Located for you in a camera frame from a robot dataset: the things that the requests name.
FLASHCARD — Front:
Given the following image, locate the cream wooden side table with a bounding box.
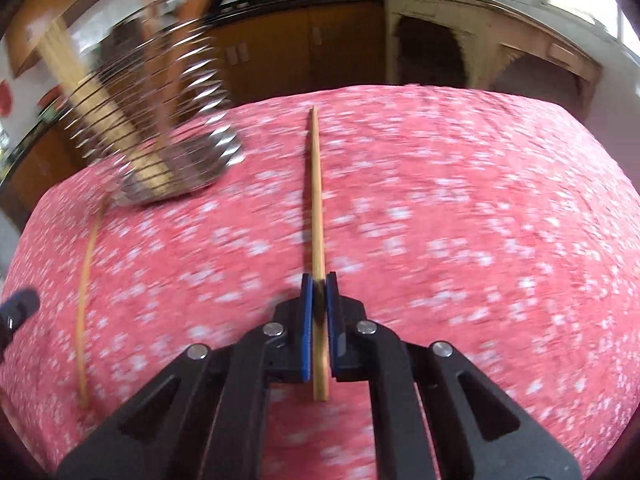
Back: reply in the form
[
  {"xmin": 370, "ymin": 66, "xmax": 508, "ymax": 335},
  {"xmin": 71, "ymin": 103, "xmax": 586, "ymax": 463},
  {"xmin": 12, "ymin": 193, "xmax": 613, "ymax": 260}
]
[{"xmin": 384, "ymin": 0, "xmax": 602, "ymax": 122}]

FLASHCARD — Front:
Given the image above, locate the wire metal utensil holder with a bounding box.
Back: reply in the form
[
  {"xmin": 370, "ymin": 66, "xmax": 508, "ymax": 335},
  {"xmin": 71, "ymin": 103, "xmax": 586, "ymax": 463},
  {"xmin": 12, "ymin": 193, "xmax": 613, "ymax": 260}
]
[{"xmin": 62, "ymin": 0, "xmax": 244, "ymax": 205}]

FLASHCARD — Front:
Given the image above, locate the red floral tablecloth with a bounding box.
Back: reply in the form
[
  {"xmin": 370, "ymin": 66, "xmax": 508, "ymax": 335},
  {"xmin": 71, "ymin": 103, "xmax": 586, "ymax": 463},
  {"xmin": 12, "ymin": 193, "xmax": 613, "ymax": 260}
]
[{"xmin": 1, "ymin": 86, "xmax": 639, "ymax": 474}]

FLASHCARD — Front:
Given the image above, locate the wooden chopstick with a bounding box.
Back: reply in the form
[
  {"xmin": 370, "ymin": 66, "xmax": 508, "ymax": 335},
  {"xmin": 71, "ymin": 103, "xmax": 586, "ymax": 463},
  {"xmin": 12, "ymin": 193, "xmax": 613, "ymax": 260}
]
[
  {"xmin": 74, "ymin": 194, "xmax": 111, "ymax": 410},
  {"xmin": 309, "ymin": 106, "xmax": 330, "ymax": 402},
  {"xmin": 37, "ymin": 18, "xmax": 175, "ymax": 196},
  {"xmin": 150, "ymin": 0, "xmax": 206, "ymax": 150}
]

